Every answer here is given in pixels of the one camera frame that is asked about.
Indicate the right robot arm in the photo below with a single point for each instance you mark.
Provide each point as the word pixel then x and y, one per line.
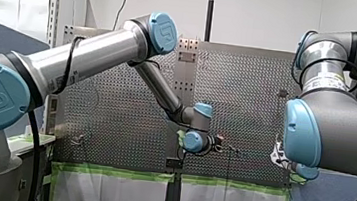
pixel 340 131

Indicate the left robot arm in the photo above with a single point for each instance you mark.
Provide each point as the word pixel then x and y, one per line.
pixel 104 51

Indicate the connector holder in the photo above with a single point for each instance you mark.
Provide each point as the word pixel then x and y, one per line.
pixel 283 93

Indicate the black pole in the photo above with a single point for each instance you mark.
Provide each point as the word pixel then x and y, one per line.
pixel 210 10

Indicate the grey cabinet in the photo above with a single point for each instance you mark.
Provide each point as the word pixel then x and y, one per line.
pixel 30 165

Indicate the metal shelf rack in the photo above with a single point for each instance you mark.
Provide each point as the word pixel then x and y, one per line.
pixel 68 1

